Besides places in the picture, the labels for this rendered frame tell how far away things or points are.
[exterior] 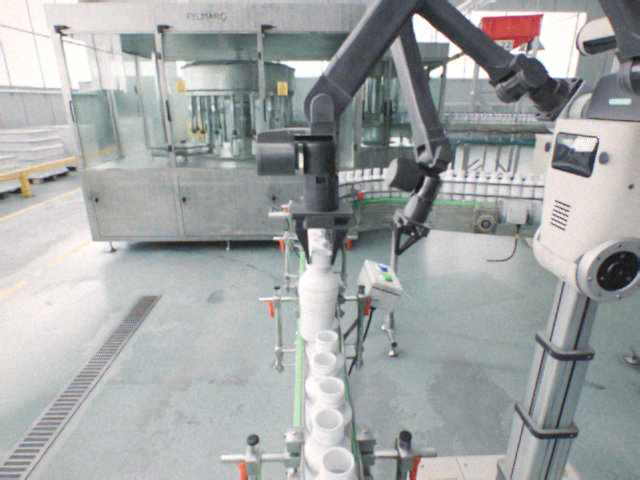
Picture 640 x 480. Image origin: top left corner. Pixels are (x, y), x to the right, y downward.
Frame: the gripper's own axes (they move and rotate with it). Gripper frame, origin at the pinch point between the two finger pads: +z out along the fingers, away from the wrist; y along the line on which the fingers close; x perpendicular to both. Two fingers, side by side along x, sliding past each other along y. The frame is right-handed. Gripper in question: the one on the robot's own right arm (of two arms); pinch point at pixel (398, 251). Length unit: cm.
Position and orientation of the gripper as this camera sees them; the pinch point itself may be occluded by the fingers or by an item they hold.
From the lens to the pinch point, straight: 98.1
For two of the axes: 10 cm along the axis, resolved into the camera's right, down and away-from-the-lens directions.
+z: -3.4, 8.9, 3.0
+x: 9.4, 3.1, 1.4
